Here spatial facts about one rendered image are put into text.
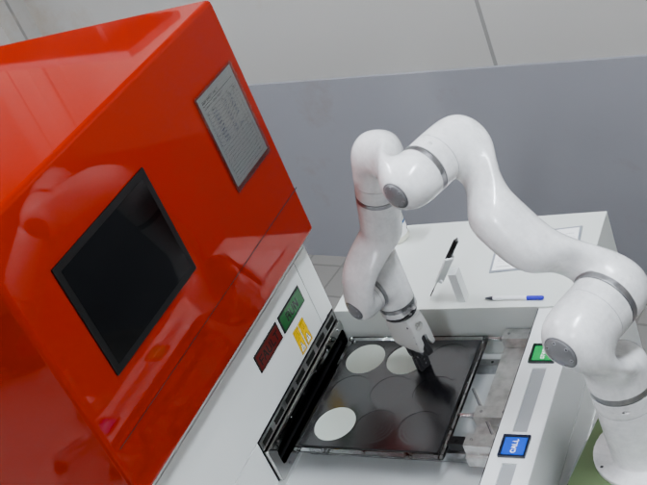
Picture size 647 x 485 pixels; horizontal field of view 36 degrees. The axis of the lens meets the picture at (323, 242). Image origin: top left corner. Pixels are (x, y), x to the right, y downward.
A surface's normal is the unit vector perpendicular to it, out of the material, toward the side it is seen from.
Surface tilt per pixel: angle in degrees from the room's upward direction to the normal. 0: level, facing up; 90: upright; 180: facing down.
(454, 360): 0
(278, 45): 90
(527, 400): 0
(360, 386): 0
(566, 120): 90
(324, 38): 90
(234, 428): 90
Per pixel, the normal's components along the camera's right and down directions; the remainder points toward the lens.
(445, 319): -0.37, 0.62
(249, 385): 0.86, -0.06
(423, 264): -0.35, -0.79
